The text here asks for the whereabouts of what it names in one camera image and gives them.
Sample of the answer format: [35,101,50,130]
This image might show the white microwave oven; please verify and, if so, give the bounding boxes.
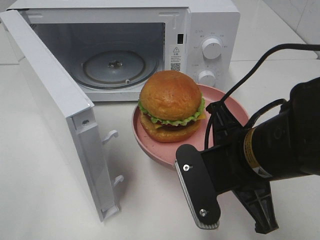
[5,0,240,102]

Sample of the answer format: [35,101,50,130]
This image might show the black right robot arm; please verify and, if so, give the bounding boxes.
[201,78,320,234]

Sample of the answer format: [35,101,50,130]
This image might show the burger with lettuce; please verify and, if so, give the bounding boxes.
[138,70,206,143]

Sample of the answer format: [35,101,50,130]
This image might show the pink round plate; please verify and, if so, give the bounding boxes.
[132,84,249,168]

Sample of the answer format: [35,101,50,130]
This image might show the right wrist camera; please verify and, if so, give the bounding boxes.
[174,144,221,230]

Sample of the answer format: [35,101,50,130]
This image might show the white lower timer knob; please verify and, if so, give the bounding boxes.
[198,70,216,87]

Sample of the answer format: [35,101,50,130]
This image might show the glass microwave turntable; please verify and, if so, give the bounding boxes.
[70,41,163,90]

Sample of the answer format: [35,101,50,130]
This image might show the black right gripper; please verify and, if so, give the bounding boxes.
[200,101,279,234]

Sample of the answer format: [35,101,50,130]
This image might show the white microwave door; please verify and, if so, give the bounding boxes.
[0,10,124,221]

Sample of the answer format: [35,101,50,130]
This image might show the white upper microwave knob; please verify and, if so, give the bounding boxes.
[201,36,222,60]

